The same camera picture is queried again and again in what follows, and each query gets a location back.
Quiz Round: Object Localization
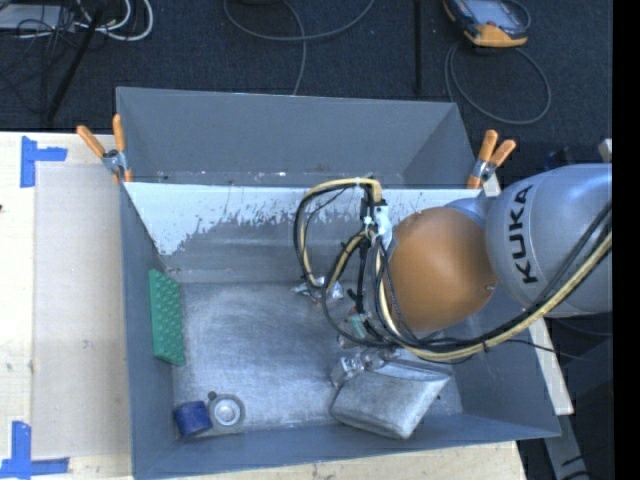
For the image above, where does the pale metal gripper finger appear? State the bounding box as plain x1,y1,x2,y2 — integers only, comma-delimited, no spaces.
292,277,347,304
329,340,401,387

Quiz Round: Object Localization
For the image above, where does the grey flat packet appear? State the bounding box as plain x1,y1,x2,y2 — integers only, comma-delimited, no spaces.
329,360,453,441

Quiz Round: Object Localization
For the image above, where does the grey metal bin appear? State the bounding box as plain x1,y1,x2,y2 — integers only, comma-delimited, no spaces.
114,86,564,480

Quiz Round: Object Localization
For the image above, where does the grey round cap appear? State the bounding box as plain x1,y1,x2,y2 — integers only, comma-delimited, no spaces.
206,391,247,433

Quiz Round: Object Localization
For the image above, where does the dark green flat block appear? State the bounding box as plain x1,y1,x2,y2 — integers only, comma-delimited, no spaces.
147,267,188,368

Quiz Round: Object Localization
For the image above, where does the pale wood flat board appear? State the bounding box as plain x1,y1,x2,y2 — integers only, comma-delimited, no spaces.
30,160,132,462

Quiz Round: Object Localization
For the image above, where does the black cylinder on white bracket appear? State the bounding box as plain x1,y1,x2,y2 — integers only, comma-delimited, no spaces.
359,186,395,250

